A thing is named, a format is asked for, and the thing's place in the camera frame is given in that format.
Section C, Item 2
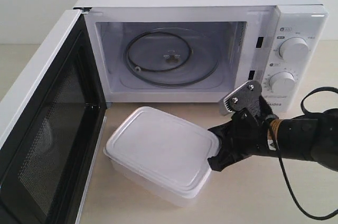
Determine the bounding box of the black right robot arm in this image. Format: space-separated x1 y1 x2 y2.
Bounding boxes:
208 97 337 172

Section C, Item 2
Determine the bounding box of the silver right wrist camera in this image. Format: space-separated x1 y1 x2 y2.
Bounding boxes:
218 80 262 116

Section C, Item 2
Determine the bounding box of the white Midea microwave oven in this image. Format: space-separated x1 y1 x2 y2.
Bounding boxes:
75 0 328 113

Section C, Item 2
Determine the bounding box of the white lidded plastic container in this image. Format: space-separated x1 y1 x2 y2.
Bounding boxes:
104 106 220 207

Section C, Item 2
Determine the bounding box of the lower white timer knob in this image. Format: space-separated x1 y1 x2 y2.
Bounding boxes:
269 71 295 93

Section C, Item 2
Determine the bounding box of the white microwave door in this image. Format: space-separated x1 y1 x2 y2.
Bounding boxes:
1 8 107 223

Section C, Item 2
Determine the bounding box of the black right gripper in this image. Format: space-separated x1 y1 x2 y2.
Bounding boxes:
208 96 278 171

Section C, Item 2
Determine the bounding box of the upper white power knob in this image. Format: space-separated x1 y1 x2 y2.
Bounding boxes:
279 37 309 62

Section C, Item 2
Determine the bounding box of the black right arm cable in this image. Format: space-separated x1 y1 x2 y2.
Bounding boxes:
265 87 338 218

